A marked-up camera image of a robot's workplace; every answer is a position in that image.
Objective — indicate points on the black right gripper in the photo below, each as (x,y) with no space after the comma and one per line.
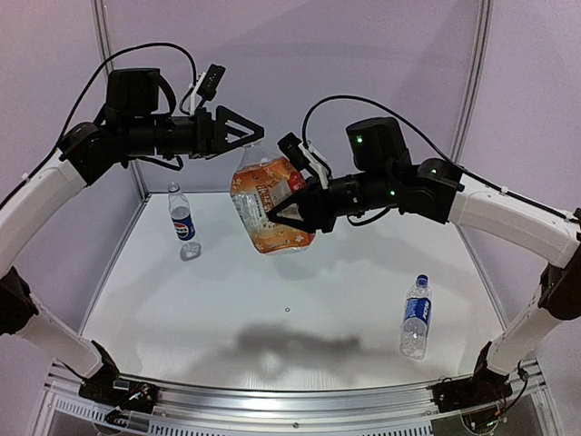
(323,208)

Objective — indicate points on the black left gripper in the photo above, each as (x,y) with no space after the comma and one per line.
(205,133)

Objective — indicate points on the orange label bottle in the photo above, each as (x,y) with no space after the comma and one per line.
(262,180)

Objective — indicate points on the Pepsi bottle blue label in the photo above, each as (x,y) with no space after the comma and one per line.
(180,213)

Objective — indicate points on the clear bottle blue text label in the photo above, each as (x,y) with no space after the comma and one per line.
(416,319)

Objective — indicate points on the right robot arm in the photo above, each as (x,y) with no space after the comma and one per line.
(504,229)

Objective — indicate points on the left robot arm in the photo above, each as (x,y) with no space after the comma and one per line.
(84,154)

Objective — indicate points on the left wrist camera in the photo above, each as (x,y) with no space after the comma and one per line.
(205,88)

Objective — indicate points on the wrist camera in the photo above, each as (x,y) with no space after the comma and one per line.
(205,88)
(304,157)

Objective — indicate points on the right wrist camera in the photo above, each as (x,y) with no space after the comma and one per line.
(304,157)

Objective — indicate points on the left corner aluminium post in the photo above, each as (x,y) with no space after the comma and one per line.
(122,96)

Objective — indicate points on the corner aluminium post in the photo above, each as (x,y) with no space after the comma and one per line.
(475,71)
(122,96)

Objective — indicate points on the aluminium table frame rail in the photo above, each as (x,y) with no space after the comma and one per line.
(295,404)

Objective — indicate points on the right corner aluminium post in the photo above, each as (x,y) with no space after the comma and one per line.
(475,71)

